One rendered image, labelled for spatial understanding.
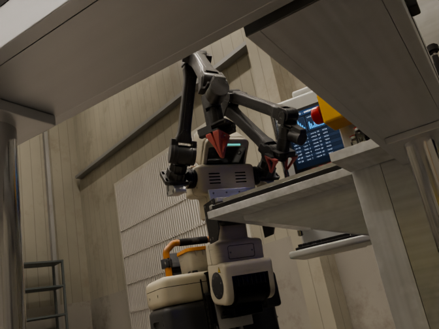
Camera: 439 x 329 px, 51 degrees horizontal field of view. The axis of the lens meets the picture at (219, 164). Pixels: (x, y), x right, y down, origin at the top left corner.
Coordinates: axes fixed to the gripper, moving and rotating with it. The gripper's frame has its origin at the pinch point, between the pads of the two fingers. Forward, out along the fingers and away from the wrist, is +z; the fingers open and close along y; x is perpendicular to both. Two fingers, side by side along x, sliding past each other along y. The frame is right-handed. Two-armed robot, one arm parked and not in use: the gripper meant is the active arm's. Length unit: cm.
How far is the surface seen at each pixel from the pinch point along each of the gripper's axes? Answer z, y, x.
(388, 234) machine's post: 35, 41, -10
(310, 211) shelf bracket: 23.7, 21.9, 0.0
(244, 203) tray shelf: 18.7, 8.5, -8.7
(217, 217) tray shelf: 19.4, -0.6, -7.7
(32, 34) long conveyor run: 24, 37, -92
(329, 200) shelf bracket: 22.3, 27.5, 0.0
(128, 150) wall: -274, -436, 463
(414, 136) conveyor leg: 24, 54, -33
